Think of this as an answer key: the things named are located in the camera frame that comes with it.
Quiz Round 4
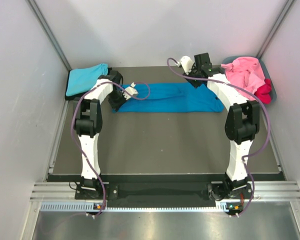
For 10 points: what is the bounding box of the purple cable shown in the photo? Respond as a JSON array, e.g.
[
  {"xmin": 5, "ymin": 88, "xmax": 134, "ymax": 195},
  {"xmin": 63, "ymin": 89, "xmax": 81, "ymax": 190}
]
[
  {"xmin": 166, "ymin": 57, "xmax": 272, "ymax": 218},
  {"xmin": 72, "ymin": 81, "xmax": 151, "ymax": 218}
]

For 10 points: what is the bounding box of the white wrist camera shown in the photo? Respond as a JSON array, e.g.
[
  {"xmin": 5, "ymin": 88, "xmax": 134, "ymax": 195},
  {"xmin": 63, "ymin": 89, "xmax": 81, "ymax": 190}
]
[
  {"xmin": 124, "ymin": 82, "xmax": 139, "ymax": 100},
  {"xmin": 175, "ymin": 55, "xmax": 195, "ymax": 75}
]

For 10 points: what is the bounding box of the slotted cable duct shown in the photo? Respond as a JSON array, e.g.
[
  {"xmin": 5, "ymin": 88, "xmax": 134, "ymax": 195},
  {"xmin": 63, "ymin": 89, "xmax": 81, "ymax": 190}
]
[{"xmin": 40, "ymin": 202, "xmax": 234, "ymax": 213}]

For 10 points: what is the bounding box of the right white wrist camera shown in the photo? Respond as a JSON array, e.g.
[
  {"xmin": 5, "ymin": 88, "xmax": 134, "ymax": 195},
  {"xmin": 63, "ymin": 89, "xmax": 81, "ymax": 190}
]
[{"xmin": 175, "ymin": 55, "xmax": 195, "ymax": 75}]

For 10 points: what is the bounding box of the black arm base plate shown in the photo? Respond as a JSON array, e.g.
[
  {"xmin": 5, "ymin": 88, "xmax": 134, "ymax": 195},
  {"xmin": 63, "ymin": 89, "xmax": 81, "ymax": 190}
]
[{"xmin": 74, "ymin": 181, "xmax": 254, "ymax": 201}]

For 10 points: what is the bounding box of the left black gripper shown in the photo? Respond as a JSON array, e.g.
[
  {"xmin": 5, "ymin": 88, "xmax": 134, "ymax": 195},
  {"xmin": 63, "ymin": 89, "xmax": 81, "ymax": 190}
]
[{"xmin": 107, "ymin": 89, "xmax": 129, "ymax": 112}]

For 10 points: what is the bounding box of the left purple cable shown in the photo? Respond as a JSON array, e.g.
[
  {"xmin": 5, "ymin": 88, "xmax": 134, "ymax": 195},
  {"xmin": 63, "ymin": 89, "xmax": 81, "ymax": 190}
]
[{"xmin": 72, "ymin": 81, "xmax": 151, "ymax": 218}]

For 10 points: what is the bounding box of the blue-grey laundry basket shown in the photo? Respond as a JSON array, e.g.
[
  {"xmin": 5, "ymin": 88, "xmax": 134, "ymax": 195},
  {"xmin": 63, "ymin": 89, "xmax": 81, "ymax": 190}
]
[{"xmin": 222, "ymin": 55, "xmax": 277, "ymax": 105}]

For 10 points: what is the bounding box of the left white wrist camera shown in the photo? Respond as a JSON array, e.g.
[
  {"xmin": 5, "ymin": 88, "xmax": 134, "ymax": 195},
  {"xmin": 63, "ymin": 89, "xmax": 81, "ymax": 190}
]
[{"xmin": 124, "ymin": 82, "xmax": 139, "ymax": 100}]

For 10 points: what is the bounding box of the pink t-shirt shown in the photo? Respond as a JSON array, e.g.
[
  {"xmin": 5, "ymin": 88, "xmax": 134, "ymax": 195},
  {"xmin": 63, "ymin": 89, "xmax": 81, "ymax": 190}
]
[{"xmin": 221, "ymin": 56, "xmax": 266, "ymax": 94}]

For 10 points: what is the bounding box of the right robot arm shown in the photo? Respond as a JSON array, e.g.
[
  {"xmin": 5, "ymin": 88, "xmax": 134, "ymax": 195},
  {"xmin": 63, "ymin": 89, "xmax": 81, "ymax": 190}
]
[{"xmin": 179, "ymin": 53, "xmax": 260, "ymax": 201}]

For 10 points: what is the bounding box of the magenta t-shirt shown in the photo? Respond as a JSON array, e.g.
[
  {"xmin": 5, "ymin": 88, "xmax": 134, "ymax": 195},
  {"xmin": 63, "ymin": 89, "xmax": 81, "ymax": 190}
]
[{"xmin": 254, "ymin": 78, "xmax": 272, "ymax": 104}]

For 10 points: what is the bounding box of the folded light blue t-shirt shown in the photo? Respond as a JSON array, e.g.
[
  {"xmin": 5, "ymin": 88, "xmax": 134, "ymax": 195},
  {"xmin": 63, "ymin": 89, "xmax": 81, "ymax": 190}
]
[{"xmin": 65, "ymin": 62, "xmax": 109, "ymax": 97}]

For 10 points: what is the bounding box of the folded black t-shirt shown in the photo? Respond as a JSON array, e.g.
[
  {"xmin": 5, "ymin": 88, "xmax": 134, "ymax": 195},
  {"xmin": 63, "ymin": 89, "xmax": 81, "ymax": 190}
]
[{"xmin": 64, "ymin": 66, "xmax": 113, "ymax": 102}]

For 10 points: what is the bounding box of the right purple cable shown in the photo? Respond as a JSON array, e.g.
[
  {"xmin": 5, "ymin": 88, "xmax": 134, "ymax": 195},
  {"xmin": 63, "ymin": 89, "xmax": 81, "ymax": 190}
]
[{"xmin": 166, "ymin": 57, "xmax": 272, "ymax": 218}]

